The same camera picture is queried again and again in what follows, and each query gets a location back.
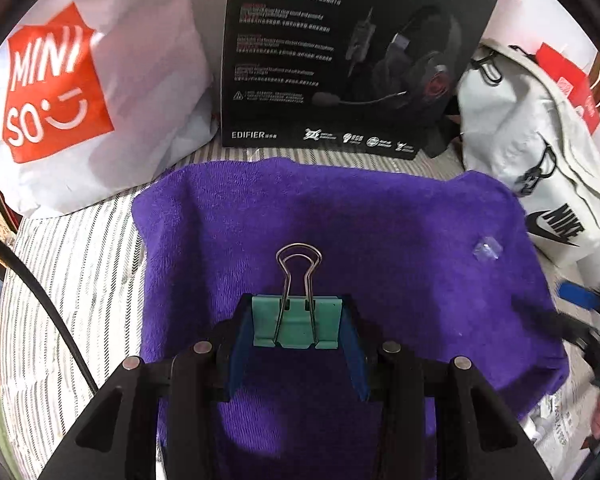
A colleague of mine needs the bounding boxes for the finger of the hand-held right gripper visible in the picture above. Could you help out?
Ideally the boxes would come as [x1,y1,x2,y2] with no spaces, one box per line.
[511,301,600,357]
[557,282,600,312]

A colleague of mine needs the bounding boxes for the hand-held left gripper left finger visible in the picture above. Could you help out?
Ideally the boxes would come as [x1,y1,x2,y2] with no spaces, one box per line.
[45,295,254,480]

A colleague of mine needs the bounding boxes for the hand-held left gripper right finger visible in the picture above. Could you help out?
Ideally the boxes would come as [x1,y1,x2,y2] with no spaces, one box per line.
[342,295,551,480]

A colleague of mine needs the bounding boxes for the green binder clip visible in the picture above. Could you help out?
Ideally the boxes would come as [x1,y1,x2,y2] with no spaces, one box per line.
[251,243,342,351]

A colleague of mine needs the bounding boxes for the newspaper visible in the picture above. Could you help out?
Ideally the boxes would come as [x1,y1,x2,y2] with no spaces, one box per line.
[517,385,600,480]

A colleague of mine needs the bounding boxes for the clear suction cup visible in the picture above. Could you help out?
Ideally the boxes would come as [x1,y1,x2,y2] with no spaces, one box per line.
[472,234,502,263]

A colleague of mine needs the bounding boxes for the purple towel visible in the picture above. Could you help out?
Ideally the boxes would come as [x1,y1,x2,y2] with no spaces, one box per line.
[131,156,571,480]

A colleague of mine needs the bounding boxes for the white sling bag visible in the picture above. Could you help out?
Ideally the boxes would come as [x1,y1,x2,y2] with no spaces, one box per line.
[455,40,600,268]

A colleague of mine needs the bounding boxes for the red paper bag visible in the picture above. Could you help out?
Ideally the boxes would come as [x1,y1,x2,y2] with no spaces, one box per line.
[534,42,600,136]

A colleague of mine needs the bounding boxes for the black headset box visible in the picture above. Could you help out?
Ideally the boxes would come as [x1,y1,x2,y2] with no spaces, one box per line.
[220,0,506,161]

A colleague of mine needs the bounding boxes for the white plastic shopping bag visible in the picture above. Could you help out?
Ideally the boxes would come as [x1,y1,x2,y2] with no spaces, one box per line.
[0,0,218,218]

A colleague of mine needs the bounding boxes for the black cable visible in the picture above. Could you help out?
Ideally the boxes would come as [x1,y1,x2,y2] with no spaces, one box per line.
[0,227,100,393]

